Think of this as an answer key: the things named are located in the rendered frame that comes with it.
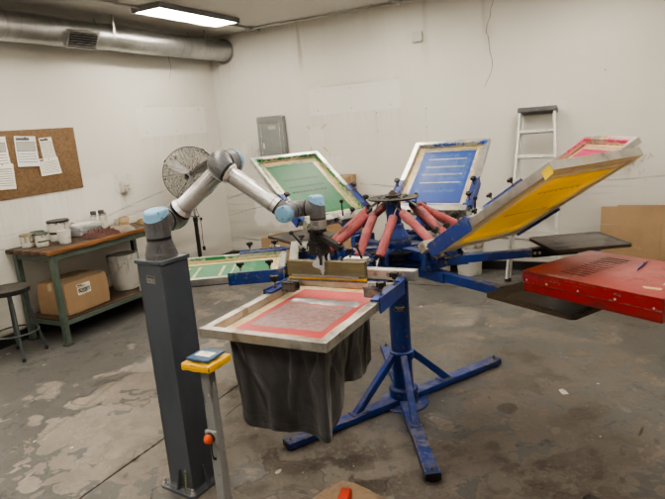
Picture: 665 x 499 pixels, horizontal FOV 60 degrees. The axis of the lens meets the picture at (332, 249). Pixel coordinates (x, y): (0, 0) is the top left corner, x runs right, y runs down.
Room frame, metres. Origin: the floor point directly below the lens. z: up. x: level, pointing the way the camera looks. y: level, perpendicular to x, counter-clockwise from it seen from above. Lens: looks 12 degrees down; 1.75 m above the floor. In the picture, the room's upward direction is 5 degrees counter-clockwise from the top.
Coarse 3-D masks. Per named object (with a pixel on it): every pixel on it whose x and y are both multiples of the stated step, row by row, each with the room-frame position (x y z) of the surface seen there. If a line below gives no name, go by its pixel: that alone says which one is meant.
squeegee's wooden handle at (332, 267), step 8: (288, 264) 2.65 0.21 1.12; (296, 264) 2.63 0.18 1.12; (304, 264) 2.61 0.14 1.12; (312, 264) 2.59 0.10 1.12; (328, 264) 2.55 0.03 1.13; (336, 264) 2.53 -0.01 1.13; (344, 264) 2.51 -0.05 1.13; (352, 264) 2.49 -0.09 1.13; (360, 264) 2.47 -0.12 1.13; (288, 272) 2.65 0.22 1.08; (296, 272) 2.63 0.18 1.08; (304, 272) 2.61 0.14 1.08; (312, 272) 2.59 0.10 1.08; (320, 272) 2.57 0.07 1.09; (328, 272) 2.55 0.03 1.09; (336, 272) 2.53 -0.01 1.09; (344, 272) 2.51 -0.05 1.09; (352, 272) 2.49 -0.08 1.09; (360, 272) 2.47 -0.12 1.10
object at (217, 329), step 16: (352, 288) 2.71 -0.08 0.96; (384, 288) 2.63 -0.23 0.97; (256, 304) 2.50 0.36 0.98; (368, 304) 2.34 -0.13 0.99; (224, 320) 2.29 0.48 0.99; (352, 320) 2.15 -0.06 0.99; (208, 336) 2.18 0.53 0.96; (224, 336) 2.15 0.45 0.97; (240, 336) 2.11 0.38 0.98; (256, 336) 2.07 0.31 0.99; (272, 336) 2.05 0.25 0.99; (288, 336) 2.03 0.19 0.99; (336, 336) 2.00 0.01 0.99
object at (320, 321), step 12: (348, 300) 2.53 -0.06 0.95; (360, 300) 2.51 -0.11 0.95; (312, 312) 2.40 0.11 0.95; (324, 312) 2.38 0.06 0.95; (336, 312) 2.37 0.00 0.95; (348, 312) 2.36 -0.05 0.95; (300, 324) 2.25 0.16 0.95; (312, 324) 2.24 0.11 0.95; (324, 324) 2.23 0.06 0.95; (336, 324) 2.22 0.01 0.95; (312, 336) 2.11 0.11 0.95; (324, 336) 2.10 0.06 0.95
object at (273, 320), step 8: (296, 296) 2.66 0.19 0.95; (304, 296) 2.65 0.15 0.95; (312, 296) 2.64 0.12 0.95; (320, 296) 2.63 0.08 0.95; (328, 296) 2.62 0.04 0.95; (280, 304) 2.55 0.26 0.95; (288, 304) 2.54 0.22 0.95; (296, 304) 2.53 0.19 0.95; (304, 304) 2.52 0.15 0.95; (312, 304) 2.51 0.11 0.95; (320, 304) 2.50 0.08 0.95; (264, 312) 2.45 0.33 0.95; (272, 312) 2.44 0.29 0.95; (280, 312) 2.43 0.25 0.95; (288, 312) 2.42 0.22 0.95; (296, 312) 2.41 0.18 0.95; (304, 312) 2.41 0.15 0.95; (256, 320) 2.35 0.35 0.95; (264, 320) 2.34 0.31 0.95; (272, 320) 2.33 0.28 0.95; (280, 320) 2.32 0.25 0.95; (288, 320) 2.32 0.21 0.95; (240, 328) 2.27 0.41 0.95; (248, 328) 2.26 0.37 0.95; (256, 328) 2.25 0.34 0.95; (264, 328) 2.24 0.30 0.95; (272, 328) 2.23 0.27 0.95; (280, 328) 2.23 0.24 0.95
